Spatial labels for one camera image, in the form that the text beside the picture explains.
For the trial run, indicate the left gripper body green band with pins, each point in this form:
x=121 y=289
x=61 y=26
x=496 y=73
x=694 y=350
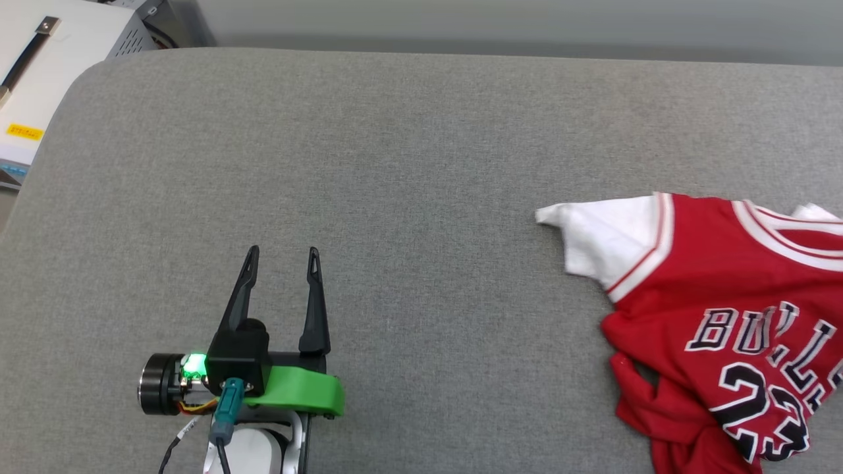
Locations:
x=296 y=392

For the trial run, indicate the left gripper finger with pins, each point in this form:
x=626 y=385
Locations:
x=316 y=309
x=238 y=296

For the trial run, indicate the red Bulls basketball jersey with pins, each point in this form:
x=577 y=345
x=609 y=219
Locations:
x=724 y=316

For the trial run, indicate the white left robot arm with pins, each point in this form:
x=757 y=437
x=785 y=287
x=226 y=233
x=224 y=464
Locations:
x=253 y=447

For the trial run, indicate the white partition panel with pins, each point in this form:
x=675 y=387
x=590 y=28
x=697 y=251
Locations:
x=527 y=23

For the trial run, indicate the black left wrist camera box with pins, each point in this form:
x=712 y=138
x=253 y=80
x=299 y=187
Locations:
x=238 y=355

